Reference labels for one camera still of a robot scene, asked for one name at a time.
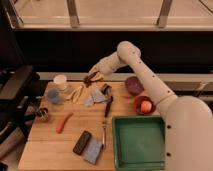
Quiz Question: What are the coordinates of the peeled banana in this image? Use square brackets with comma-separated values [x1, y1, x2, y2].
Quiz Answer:
[65, 85, 84, 103]

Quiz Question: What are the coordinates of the black rectangular block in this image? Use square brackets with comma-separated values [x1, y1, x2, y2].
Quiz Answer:
[73, 131, 92, 155]

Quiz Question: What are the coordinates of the blue plastic cup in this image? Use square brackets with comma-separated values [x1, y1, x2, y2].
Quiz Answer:
[47, 89, 60, 104]

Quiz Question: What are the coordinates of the orange fruit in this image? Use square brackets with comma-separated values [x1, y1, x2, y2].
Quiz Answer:
[141, 101, 152, 113]

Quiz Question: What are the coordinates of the small black clip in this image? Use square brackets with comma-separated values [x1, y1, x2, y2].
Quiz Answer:
[101, 84, 112, 95]

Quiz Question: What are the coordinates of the black handled fork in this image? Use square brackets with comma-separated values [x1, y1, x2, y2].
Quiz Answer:
[101, 95, 114, 149]

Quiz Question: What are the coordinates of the blue sponge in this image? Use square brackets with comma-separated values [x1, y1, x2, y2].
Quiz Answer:
[84, 139, 102, 164]

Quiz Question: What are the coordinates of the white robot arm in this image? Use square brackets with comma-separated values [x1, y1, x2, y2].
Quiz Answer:
[89, 41, 213, 171]

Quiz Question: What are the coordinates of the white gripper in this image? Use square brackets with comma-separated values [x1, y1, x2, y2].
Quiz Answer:
[88, 52, 126, 82]

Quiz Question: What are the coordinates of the crumpled blue cloth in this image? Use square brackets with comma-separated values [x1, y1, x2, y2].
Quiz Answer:
[85, 89, 106, 107]

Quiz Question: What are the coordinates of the wooden cutting board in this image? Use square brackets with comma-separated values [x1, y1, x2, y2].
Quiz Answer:
[18, 81, 161, 171]

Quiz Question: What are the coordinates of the dark red grape bunch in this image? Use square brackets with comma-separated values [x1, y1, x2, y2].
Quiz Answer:
[83, 72, 97, 87]

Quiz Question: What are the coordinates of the red bowl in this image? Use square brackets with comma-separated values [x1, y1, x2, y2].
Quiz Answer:
[134, 96, 155, 115]

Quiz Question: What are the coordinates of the purple bowl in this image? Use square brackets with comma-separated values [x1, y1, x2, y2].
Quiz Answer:
[125, 76, 144, 95]

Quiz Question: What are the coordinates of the black stand left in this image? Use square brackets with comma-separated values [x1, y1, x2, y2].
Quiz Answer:
[0, 65, 46, 144]

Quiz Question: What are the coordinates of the white paper cup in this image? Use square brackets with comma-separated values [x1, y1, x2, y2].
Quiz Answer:
[53, 75, 67, 91]

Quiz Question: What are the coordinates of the green plastic tray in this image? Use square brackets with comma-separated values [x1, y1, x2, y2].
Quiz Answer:
[112, 116, 165, 171]

